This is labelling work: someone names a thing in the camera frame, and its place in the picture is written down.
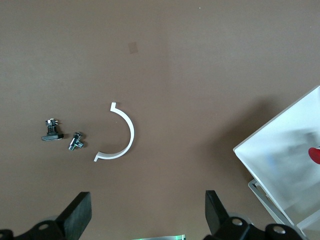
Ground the black switch part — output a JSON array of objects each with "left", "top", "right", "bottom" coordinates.
[{"left": 41, "top": 118, "right": 65, "bottom": 142}]

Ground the white plastic drawer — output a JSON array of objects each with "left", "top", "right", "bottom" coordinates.
[{"left": 232, "top": 84, "right": 320, "bottom": 240}]

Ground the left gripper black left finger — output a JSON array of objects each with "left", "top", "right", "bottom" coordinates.
[{"left": 14, "top": 191, "right": 92, "bottom": 240}]

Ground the red push button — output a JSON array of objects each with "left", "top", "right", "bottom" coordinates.
[{"left": 307, "top": 146, "right": 320, "bottom": 165}]

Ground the small metal fitting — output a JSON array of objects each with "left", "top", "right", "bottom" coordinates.
[{"left": 68, "top": 131, "right": 86, "bottom": 152}]

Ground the white plastic half ring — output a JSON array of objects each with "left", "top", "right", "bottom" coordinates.
[{"left": 93, "top": 101, "right": 135, "bottom": 163}]

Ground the white drawer cabinet housing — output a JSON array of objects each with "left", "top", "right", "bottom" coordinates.
[{"left": 247, "top": 178, "right": 320, "bottom": 240}]

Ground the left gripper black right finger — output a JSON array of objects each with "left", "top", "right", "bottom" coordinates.
[{"left": 204, "top": 190, "right": 253, "bottom": 240}]

